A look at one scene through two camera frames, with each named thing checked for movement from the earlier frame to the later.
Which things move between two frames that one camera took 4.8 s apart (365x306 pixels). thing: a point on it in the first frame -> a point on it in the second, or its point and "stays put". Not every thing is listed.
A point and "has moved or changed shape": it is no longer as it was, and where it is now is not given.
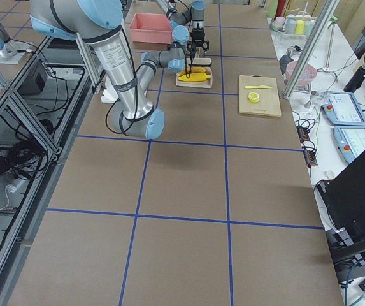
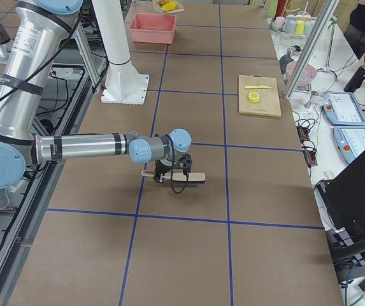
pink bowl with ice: (309, 73) stays put
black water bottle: (356, 81) stays put
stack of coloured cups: (300, 24) stays put
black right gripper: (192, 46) -> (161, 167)
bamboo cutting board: (269, 102) stays put
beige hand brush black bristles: (199, 61) -> (182, 178)
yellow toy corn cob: (193, 77) has moved or changed shape
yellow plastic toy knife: (255, 87) stays put
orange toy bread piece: (198, 69) has moved or changed shape
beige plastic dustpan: (206, 83) has moved or changed shape
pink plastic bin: (150, 28) stays put
